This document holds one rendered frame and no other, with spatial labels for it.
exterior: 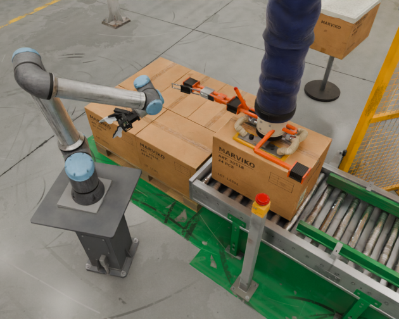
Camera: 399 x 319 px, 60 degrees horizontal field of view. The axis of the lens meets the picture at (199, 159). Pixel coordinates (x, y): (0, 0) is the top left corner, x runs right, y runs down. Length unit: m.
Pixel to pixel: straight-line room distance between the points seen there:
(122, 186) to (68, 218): 0.35
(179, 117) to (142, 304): 1.44
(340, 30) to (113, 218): 2.59
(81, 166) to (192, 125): 1.15
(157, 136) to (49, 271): 1.27
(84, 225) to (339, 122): 2.79
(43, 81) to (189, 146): 1.35
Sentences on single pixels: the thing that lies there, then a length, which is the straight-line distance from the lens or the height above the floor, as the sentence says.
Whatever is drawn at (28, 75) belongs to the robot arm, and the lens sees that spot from 1.62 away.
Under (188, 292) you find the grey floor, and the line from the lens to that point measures 2.59.
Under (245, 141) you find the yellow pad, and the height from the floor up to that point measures 0.97.
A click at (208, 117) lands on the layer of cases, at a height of 0.54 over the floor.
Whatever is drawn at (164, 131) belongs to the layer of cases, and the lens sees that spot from 2.77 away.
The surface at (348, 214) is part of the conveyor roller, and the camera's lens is 2.41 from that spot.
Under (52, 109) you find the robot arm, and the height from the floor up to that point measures 1.34.
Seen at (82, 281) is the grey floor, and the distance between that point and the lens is 2.76.
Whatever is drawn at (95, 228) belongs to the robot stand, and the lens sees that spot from 2.03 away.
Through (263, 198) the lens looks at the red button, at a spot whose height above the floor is 1.04.
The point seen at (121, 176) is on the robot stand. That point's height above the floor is 0.75.
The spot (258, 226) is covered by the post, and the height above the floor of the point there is 0.84.
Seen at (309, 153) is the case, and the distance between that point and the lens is 2.11.
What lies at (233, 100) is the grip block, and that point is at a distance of 2.15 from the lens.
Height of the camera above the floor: 2.40
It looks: 47 degrees down
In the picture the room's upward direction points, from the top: 1 degrees counter-clockwise
